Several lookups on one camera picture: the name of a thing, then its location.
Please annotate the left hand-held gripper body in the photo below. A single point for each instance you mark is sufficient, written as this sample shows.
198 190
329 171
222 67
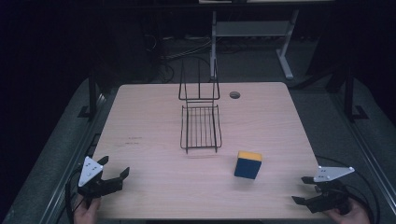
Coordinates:
89 170

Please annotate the black metal post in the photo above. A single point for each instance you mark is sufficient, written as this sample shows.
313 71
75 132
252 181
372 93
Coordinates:
349 93
92 93

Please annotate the person's right hand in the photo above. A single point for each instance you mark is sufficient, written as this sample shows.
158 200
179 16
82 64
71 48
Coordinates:
355 216

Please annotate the blue and yellow sponge block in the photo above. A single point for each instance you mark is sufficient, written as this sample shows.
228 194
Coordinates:
248 166

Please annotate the person's left hand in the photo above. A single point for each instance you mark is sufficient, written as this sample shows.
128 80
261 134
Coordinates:
84 214

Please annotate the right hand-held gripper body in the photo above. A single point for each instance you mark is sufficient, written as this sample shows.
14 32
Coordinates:
331 193

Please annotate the grey metal stand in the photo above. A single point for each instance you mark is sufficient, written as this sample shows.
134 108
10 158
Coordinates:
252 28

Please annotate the aluminium rail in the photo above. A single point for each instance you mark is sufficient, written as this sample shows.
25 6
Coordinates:
367 149
70 161

